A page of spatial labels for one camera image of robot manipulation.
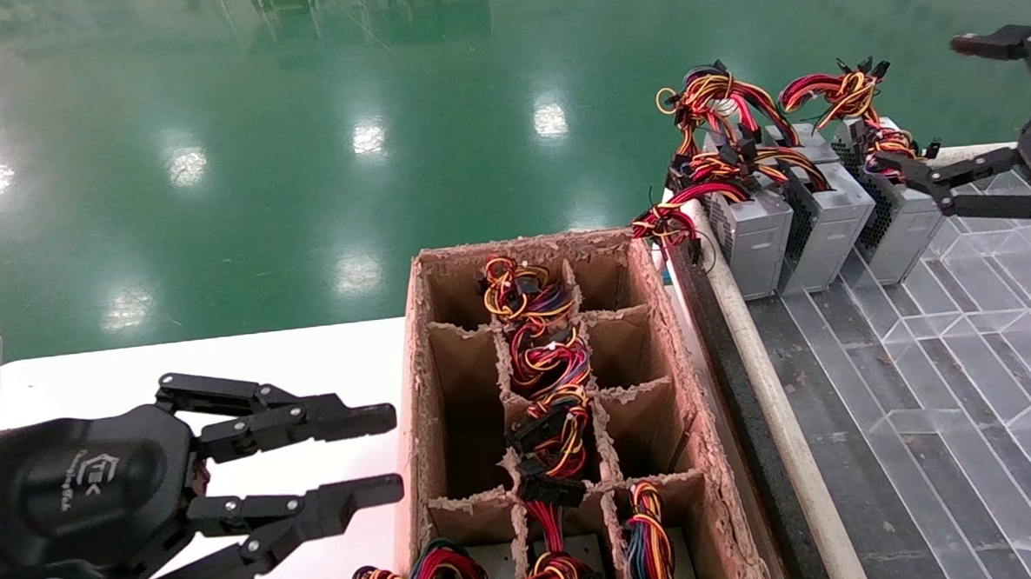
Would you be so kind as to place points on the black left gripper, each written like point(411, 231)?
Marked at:
point(72, 492)

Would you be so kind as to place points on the cardboard box with dividers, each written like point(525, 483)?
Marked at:
point(467, 370)

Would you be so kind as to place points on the short white conveyor rail tube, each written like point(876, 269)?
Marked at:
point(971, 151)

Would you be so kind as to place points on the long white conveyor rail tube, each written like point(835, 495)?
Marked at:
point(774, 400)

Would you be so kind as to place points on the black conveyor side frame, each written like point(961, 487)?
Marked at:
point(728, 385)

